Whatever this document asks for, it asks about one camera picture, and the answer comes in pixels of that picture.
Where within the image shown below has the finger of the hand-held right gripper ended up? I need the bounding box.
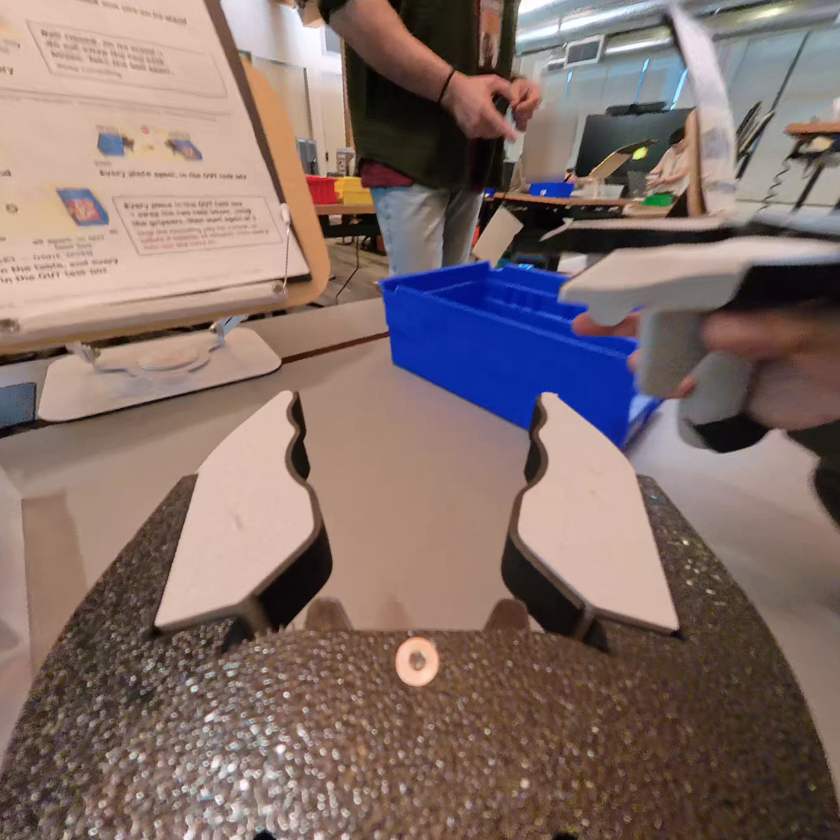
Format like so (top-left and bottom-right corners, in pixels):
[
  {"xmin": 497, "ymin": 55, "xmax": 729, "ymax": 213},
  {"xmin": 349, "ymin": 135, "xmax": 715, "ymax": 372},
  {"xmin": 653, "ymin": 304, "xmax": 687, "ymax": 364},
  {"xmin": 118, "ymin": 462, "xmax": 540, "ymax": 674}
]
[
  {"xmin": 558, "ymin": 235, "xmax": 840, "ymax": 328},
  {"xmin": 539, "ymin": 215, "xmax": 750, "ymax": 255}
]

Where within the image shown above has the person's right hand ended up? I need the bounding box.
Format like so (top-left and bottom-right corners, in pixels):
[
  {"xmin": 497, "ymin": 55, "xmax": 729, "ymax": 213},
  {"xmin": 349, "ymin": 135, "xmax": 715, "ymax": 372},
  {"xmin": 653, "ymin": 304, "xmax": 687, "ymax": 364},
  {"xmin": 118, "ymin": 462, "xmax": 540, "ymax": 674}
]
[{"xmin": 572, "ymin": 312, "xmax": 840, "ymax": 434}]

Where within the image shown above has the background document stand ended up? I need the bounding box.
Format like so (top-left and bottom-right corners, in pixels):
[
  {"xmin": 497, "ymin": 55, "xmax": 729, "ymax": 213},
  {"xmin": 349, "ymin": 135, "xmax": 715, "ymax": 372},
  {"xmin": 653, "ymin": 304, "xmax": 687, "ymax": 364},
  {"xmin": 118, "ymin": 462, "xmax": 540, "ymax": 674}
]
[{"xmin": 666, "ymin": 0, "xmax": 739, "ymax": 217}]

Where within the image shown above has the wooden background desk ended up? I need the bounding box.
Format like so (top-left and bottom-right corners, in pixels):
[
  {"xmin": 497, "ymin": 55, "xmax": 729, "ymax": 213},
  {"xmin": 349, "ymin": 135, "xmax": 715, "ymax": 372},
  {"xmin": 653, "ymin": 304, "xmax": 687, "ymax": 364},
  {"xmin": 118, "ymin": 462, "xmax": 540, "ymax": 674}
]
[{"xmin": 489, "ymin": 189, "xmax": 690, "ymax": 221}]

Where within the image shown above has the black monitor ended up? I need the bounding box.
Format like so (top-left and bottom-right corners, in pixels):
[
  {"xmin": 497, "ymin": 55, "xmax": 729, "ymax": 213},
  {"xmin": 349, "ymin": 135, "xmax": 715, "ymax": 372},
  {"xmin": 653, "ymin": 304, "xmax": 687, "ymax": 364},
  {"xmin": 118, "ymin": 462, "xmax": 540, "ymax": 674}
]
[{"xmin": 576, "ymin": 107, "xmax": 694, "ymax": 179}]

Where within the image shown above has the blue plastic bin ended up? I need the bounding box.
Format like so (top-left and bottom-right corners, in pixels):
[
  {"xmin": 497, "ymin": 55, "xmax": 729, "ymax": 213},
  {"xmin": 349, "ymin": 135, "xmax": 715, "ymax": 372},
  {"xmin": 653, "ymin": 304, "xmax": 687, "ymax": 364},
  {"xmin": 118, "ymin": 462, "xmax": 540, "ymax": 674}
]
[{"xmin": 379, "ymin": 261, "xmax": 660, "ymax": 450}]

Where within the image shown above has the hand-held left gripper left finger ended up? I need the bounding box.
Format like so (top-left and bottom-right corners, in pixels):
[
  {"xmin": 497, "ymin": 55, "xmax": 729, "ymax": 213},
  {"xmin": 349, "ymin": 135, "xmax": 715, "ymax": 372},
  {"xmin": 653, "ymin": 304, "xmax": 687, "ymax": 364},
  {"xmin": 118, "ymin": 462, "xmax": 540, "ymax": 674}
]
[{"xmin": 154, "ymin": 390, "xmax": 333, "ymax": 634}]

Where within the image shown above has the wooden document stand with sheet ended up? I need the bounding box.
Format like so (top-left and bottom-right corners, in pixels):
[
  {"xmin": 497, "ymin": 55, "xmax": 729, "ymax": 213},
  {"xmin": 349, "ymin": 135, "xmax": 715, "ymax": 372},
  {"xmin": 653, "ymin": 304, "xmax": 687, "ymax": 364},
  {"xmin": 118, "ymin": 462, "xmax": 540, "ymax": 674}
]
[{"xmin": 0, "ymin": 0, "xmax": 331, "ymax": 422}]

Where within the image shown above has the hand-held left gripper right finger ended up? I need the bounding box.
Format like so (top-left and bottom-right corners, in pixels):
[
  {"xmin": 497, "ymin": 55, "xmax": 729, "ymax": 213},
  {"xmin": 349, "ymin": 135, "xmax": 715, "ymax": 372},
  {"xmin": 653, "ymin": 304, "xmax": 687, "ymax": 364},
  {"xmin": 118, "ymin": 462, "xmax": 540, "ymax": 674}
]
[{"xmin": 500, "ymin": 392, "xmax": 681, "ymax": 652}]

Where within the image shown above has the grey desk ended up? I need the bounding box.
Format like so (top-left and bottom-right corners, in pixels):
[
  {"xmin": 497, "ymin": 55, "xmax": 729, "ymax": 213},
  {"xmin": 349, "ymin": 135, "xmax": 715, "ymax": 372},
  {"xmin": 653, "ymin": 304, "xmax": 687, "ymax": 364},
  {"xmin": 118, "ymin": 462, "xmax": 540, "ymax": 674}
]
[{"xmin": 0, "ymin": 298, "xmax": 840, "ymax": 664}]

